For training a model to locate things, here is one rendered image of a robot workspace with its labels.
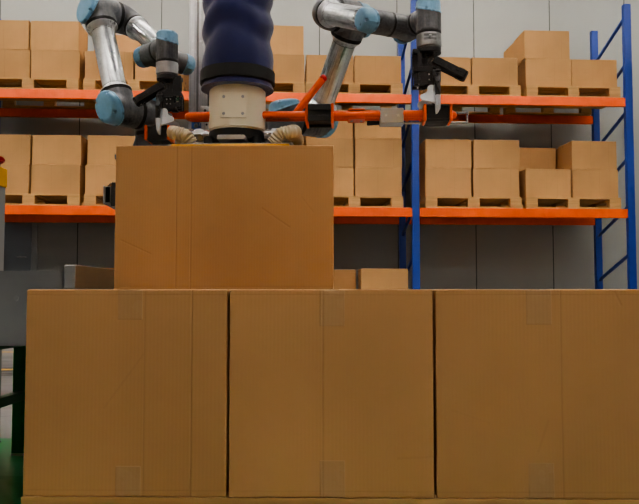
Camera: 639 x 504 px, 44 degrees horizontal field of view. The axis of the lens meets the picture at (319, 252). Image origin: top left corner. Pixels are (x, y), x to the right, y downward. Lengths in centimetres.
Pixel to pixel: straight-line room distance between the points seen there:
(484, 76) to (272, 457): 895
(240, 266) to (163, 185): 31
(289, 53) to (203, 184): 786
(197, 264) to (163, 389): 66
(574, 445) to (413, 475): 31
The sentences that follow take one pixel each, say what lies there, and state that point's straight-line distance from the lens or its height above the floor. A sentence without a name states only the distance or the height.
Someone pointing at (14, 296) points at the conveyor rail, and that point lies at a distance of 214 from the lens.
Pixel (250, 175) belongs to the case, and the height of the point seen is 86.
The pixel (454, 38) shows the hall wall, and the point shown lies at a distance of 1169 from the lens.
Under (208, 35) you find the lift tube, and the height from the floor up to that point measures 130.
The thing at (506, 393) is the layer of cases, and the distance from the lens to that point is 157.
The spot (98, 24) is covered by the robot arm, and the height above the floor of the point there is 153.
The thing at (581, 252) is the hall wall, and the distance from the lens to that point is 1167.
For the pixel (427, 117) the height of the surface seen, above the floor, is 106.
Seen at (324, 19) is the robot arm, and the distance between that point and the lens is 275.
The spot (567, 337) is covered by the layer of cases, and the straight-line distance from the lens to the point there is 159.
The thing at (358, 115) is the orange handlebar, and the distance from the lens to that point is 236.
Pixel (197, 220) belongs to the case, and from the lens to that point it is 217.
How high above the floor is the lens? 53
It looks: 3 degrees up
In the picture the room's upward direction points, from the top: straight up
